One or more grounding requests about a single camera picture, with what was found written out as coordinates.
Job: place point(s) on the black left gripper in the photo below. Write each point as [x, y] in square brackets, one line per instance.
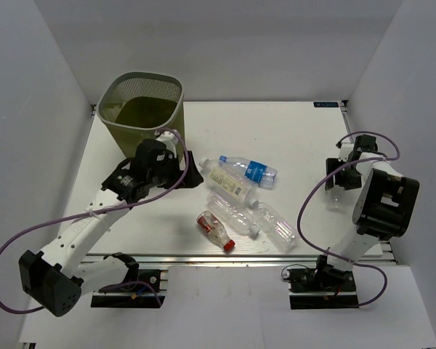
[193, 177]

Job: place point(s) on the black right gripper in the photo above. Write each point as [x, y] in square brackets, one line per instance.
[349, 184]

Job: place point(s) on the cream label juice bottle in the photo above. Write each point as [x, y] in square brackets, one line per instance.
[220, 176]

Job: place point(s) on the red cap small bottle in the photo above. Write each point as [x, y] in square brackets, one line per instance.
[215, 231]

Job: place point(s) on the clear ribbed plastic bottle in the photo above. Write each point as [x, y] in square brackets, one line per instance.
[238, 218]

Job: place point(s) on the blue label clear bottle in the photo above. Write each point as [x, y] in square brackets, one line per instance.
[263, 175]

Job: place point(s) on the clear bottle white cap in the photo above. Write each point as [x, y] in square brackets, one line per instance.
[279, 231]

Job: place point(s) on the clear plastic bottle blue cap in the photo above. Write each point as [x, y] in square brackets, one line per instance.
[336, 200]

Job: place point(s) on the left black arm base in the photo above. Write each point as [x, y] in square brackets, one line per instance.
[150, 294]

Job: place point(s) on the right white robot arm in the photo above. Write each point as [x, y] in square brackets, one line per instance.
[383, 209]

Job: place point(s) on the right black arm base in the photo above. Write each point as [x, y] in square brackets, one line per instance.
[307, 292]

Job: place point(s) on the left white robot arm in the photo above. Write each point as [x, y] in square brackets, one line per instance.
[55, 276]

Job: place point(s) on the olive mesh waste bin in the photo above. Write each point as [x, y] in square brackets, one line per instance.
[136, 104]

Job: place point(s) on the blue table label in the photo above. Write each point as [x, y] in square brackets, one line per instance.
[325, 104]

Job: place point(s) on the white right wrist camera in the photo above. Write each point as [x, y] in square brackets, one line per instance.
[345, 152]

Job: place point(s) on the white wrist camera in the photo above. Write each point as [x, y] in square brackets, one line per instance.
[345, 152]
[170, 140]

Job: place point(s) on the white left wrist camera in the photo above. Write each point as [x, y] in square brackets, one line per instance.
[170, 140]

